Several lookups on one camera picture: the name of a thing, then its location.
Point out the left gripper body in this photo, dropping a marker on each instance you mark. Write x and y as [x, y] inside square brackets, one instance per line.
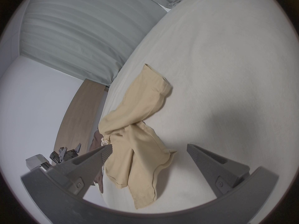
[67, 155]

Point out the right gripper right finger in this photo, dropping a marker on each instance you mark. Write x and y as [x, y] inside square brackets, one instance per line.
[224, 175]

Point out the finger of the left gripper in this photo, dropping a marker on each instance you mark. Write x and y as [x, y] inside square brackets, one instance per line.
[78, 148]

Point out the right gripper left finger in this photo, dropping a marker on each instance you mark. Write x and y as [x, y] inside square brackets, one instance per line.
[70, 176]

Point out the beige shorts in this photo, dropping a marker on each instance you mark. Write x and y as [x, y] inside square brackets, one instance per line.
[140, 106]

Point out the bed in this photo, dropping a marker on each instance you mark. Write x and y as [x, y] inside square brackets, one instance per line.
[222, 78]

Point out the brown garment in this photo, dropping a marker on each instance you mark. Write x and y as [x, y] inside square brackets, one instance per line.
[97, 139]

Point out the window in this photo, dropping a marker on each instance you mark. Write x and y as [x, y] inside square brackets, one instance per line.
[165, 7]

